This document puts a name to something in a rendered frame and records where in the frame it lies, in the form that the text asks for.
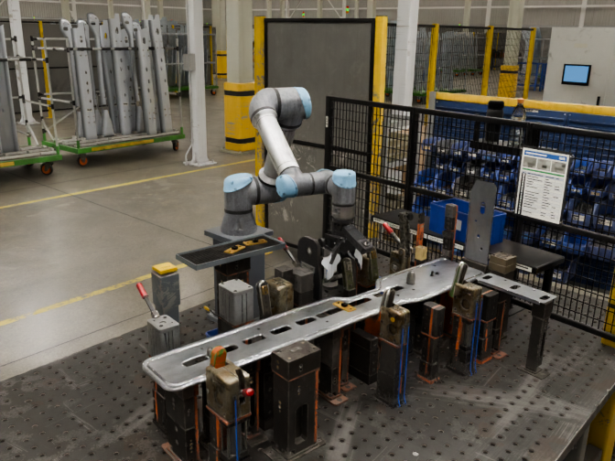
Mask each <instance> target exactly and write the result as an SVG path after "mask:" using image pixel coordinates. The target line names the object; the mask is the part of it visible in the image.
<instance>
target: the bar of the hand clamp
mask: <svg viewBox="0 0 615 461"><path fill-rule="evenodd" d="M398 217H399V225H400V242H401V248H403V249H405V256H406V255H407V254H409V255H410V254H411V245H410V227H409V220H412V219H413V217H414V216H413V214H412V213H409V212H406V211H405V212H401V213H399V215H398ZM405 247H406V248H407V249H408V252H406V248H405Z"/></svg>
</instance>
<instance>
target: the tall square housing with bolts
mask: <svg viewBox="0 0 615 461"><path fill-rule="evenodd" d="M219 309H220V316H222V317H223V318H224V319H223V320H222V319H221V318H220V317H219V319H221V332H222V333H223V332H226V331H229V330H232V329H235V328H237V327H242V326H244V325H247V324H250V323H252V322H254V288H253V287H252V286H250V285H249V284H247V283H245V282H243V281H241V280H239V279H233V280H231V281H227V282H223V283H220V284H219Z"/></svg>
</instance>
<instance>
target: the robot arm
mask: <svg viewBox="0 0 615 461"><path fill-rule="evenodd" d="M311 109H312V108H311V100H310V97H309V94H308V92H307V91H306V90H305V89H304V88H296V87H293V88H265V89H262V90H260V91H259V92H257V93H256V94H255V95H254V97H253V98H252V100H251V102H250V106H249V117H250V120H251V123H252V125H253V127H254V128H255V129H257V130H258V132H259V134H260V135H261V138H262V140H263V142H264V145H265V148H266V150H267V156H266V159H265V163H264V167H263V168H261V169H260V171H259V174H258V177H253V176H252V175H251V174H248V173H240V174H234V175H231V176H228V177H226V178H225V179H224V187H223V191H224V215H223V219H222V223H221V233H223V234H226V235H230V236H246V235H251V234H254V233H256V232H257V224H256V223H255V219H254V215H253V205H259V204H267V203H277V202H281V201H284V200H285V199H286V198H295V197H301V196H309V195H319V194H330V195H331V196H332V216H331V215H330V216H329V220H331V231H329V232H328V233H325V246H324V248H325V249H327V250H329V251H330V252H331V254H330V256H329V258H326V259H323V260H322V262H321V264H322V265H323V266H324V267H325V268H326V269H327V280H329V279H330V278H331V277H332V276H333V274H334V271H335V270H336V266H337V264H338V263H339V262H340V253H341V254H343V255H345V253H348V255H349V256H350V257H351V258H353V259H354V260H355V262H356V263H357V266H358V268H359V269H360V270H361V265H362V255H363V254H365V253H367V252H370V251H371V250H372V247H373V245H372V244H371V243H370V242H369V241H368V240H367V239H366V238H365V237H364V236H363V235H362V234H361V233H360V232H359V231H358V230H357V229H356V227H355V226H354V225H353V224H351V225H349V224H350V223H353V222H354V217H355V191H356V174H355V172H354V171H352V170H348V169H338V170H335V171H334V172H333V171H332V170H329V169H320V170H318V171H317V172H312V173H302V172H301V170H300V168H299V166H298V164H297V161H296V159H295V157H294V155H293V153H292V151H291V146H292V143H293V139H294V136H295V132H296V129H297V128H299V127H300V126H301V124H302V121H303V119H307V118H309V117H310V115H311ZM326 239H328V246H327V245H326Z"/></svg>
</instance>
